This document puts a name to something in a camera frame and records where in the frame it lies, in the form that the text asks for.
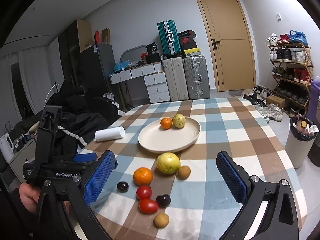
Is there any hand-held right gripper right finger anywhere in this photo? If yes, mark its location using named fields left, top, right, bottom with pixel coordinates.
left=216, top=151, right=299, bottom=240

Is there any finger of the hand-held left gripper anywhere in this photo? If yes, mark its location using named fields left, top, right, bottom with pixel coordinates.
left=72, top=152, right=98, bottom=167

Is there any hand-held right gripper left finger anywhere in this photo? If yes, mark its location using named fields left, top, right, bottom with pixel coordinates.
left=35, top=150, right=118, bottom=240

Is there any orange tangerine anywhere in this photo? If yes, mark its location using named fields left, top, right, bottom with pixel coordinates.
left=133, top=167, right=153, bottom=186
left=160, top=117, right=173, bottom=130

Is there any round red tomato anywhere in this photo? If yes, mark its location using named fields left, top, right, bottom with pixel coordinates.
left=136, top=185, right=153, bottom=200

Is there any brown longan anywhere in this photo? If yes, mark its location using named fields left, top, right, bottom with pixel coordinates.
left=153, top=213, right=170, bottom=229
left=178, top=165, right=191, bottom=180

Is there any oval red tomato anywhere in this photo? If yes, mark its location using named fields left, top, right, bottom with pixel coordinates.
left=139, top=198, right=159, bottom=214

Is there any large yellow lemon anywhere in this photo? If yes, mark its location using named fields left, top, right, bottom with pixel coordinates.
left=156, top=152, right=181, bottom=175

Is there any cream round plate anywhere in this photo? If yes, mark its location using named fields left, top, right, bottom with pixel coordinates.
left=138, top=117, right=201, bottom=154

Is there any person's left hand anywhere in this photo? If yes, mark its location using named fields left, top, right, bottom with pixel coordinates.
left=19, top=182, right=42, bottom=214

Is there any grey drawer cabinet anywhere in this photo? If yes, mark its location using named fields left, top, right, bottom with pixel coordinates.
left=9, top=140, right=38, bottom=183

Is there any white paper roll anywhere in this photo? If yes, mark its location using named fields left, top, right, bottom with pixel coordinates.
left=95, top=127, right=125, bottom=143

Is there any pile of black clothes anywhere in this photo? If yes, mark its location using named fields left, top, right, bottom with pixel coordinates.
left=10, top=80, right=119, bottom=155

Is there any white appliance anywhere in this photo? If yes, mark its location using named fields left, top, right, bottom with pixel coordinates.
left=0, top=133, right=14, bottom=164

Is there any white trash bin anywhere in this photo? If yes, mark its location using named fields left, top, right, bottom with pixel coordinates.
left=284, top=116, right=320, bottom=169

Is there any yellow-green bumpy fruit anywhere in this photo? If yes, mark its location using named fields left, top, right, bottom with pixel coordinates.
left=172, top=114, right=186, bottom=128

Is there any scattered sneakers group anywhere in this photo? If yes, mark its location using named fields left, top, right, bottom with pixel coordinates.
left=242, top=86, right=284, bottom=123

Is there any white sheer curtain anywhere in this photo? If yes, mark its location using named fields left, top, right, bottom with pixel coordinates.
left=0, top=45, right=60, bottom=125

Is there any dark grey fridge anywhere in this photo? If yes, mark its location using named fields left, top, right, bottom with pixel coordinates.
left=80, top=44, right=117, bottom=98

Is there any small cardboard box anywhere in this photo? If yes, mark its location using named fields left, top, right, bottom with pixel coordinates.
left=266, top=95, right=285, bottom=108

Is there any light blue plastic bag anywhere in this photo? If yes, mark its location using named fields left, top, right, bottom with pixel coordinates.
left=114, top=60, right=132, bottom=72

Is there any white desk with drawers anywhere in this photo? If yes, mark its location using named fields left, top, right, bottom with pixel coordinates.
left=109, top=62, right=171, bottom=110

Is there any dark wardrobe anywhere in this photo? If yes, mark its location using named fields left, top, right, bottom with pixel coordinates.
left=58, top=19, right=92, bottom=85

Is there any silver suitcase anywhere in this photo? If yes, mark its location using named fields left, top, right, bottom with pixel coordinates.
left=183, top=55, right=211, bottom=100

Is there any beige suitcase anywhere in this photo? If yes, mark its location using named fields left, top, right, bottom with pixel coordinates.
left=162, top=57, right=189, bottom=102

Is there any purple bag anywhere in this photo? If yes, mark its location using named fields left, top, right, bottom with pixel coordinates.
left=310, top=77, right=320, bottom=123

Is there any flat cardboard piece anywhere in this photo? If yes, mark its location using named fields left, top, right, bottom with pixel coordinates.
left=101, top=28, right=111, bottom=44

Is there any small black box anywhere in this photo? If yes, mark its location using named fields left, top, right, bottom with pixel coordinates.
left=146, top=43, right=160, bottom=55

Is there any black yellow shoe box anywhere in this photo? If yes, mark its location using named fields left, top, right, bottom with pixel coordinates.
left=180, top=42, right=201, bottom=57

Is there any bamboo shoe rack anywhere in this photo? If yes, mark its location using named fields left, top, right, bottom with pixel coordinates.
left=266, top=40, right=314, bottom=113

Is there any teal suitcase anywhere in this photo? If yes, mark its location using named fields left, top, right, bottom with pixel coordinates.
left=157, top=20, right=181, bottom=57

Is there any tan wooden door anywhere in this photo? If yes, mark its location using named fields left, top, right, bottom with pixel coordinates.
left=194, top=0, right=257, bottom=92

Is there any white cable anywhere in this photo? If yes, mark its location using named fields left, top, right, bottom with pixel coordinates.
left=45, top=84, right=60, bottom=105

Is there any grey metal frame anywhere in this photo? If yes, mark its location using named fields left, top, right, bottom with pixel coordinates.
left=121, top=45, right=147, bottom=65

